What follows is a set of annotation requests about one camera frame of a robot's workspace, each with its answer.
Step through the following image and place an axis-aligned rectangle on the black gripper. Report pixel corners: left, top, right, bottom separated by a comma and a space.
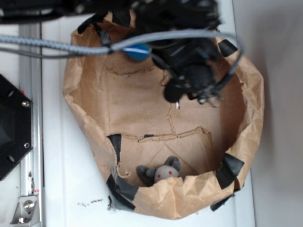
146, 35, 228, 108

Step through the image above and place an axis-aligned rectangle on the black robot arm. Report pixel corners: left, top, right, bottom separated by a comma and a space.
0, 0, 232, 104

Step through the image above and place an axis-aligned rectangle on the blue foam ball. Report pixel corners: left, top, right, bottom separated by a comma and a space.
123, 44, 151, 61

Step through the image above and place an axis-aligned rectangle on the brown paper bag tray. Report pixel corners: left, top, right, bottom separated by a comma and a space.
62, 11, 265, 220

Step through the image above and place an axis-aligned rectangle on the grey plush mouse toy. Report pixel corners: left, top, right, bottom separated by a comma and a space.
136, 156, 181, 186

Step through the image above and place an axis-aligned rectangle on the aluminium extrusion rail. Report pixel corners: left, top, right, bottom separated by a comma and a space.
18, 23, 45, 227

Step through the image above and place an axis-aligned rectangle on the black octagonal mount plate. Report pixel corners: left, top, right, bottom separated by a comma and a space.
0, 75, 32, 180

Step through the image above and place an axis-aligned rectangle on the grey braided cable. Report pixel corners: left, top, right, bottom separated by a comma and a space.
0, 29, 245, 82

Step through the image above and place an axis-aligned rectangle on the silver corner bracket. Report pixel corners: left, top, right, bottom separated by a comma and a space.
9, 195, 40, 227

